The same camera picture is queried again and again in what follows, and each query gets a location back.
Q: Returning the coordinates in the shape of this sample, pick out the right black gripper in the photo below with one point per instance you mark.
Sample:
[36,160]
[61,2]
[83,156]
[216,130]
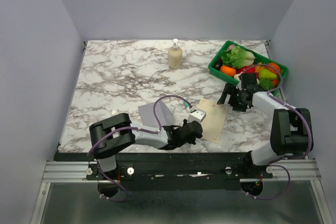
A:
[230,89]

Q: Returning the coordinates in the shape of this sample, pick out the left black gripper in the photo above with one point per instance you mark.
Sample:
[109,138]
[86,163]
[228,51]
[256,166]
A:
[192,141]

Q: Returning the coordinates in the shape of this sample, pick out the grey envelope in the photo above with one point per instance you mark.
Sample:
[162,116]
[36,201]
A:
[163,113]

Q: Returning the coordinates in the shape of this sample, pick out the green white glue stick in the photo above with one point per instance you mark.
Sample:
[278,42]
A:
[187,105]

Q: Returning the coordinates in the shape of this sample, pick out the beige letter paper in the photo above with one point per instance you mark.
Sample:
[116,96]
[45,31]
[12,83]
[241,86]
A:
[213,123]

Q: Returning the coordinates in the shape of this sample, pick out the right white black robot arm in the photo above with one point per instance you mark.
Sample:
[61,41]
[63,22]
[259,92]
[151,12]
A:
[291,133]

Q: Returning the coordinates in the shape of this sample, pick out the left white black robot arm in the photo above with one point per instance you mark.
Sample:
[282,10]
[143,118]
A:
[112,135]

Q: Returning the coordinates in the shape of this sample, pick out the white toy radish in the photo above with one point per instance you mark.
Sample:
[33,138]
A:
[237,76]

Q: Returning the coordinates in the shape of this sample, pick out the orange toy fruit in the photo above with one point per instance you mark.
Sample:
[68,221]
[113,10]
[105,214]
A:
[229,71]

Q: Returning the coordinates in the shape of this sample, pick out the red toy pepper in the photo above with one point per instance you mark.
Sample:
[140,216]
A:
[246,69]

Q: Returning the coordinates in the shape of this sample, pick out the green plastic basket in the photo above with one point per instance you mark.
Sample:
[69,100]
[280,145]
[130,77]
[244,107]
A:
[258,58]

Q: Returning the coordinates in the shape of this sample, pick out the dark toy eggplant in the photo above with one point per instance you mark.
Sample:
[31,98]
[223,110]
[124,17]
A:
[218,65]

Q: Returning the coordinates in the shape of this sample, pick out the green toy lettuce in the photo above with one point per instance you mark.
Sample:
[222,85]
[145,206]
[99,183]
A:
[237,57]

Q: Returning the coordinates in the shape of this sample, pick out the yellow toy pepper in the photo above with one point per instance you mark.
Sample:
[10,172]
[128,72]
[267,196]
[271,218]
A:
[259,67]

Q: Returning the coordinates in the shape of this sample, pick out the green toy pear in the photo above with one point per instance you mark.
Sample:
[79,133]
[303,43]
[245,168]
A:
[265,74]

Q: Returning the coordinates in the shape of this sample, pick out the green toy leaf vegetable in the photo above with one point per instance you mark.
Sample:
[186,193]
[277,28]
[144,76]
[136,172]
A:
[266,84]

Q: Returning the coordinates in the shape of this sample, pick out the orange toy tomato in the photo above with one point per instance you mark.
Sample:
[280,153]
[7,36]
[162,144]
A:
[273,67]

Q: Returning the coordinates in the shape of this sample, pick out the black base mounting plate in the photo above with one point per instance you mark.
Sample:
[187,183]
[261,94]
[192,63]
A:
[183,171]

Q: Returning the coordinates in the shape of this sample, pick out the beige soap pump bottle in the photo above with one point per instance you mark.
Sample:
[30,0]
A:
[175,55]

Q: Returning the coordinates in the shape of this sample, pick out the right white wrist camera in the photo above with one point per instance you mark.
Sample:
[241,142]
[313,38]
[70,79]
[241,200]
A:
[239,86]

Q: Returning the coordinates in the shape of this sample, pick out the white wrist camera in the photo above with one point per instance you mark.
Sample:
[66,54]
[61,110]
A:
[239,86]
[197,115]

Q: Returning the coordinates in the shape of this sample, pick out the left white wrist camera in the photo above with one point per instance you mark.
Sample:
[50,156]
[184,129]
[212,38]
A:
[197,115]

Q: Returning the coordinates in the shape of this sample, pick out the aluminium frame rail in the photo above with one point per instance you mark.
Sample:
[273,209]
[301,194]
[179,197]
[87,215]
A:
[76,172]

